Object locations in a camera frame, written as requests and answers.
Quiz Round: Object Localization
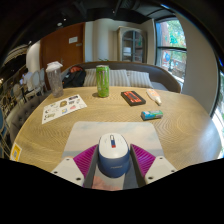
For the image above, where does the yellow and white card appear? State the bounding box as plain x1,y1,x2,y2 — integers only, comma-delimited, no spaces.
9,142,23,162

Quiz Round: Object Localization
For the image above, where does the grey tufted armchair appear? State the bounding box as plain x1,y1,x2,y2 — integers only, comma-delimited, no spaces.
5,93,51,144

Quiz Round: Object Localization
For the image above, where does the black backpack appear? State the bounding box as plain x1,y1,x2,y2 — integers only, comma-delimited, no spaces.
61,65,87,89

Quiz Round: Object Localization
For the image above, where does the brown curved sofa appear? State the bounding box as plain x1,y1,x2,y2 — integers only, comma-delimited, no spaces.
61,60,183,94

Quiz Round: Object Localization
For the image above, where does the blue and white computer mouse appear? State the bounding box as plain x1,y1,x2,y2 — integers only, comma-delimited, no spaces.
97,132,131,179

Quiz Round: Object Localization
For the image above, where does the arched glass-door cabinet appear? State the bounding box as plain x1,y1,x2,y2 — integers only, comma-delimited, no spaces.
116,26,148,64

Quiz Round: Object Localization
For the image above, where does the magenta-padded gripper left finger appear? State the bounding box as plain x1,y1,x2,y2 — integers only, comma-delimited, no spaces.
50,144,101,190

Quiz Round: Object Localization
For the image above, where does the striped cushion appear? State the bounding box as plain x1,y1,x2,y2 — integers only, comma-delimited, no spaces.
126,69,154,89
109,68,132,88
82,68,98,88

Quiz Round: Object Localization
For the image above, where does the clear shaker bottle, white lid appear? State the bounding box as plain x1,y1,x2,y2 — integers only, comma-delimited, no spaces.
45,60,65,99

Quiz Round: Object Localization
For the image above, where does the brown wooden door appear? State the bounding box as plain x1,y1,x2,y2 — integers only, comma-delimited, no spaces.
39,22,86,91

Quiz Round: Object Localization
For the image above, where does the person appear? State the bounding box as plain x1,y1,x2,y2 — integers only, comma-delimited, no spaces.
19,69,34,86

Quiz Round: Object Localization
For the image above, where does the pale cloud-print mouse pad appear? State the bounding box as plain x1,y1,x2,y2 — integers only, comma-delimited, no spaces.
61,120,165,192

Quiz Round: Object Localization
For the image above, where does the green drink can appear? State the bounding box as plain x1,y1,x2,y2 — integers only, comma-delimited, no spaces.
95,64,111,99

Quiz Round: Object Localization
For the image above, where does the black box with red print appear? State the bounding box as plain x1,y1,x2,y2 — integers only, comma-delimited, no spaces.
120,90,147,107

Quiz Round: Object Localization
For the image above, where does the group of white chairs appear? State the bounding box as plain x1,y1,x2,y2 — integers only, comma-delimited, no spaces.
11,68,48,104

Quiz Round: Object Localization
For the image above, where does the white sticker sheet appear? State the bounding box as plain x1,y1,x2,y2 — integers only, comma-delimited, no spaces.
41,94,88,125

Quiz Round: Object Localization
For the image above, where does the dark-framed window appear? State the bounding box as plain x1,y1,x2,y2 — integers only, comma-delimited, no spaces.
154,17,188,84
209,56,224,159

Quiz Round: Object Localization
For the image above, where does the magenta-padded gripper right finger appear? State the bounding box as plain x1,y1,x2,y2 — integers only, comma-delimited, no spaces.
129,143,178,189

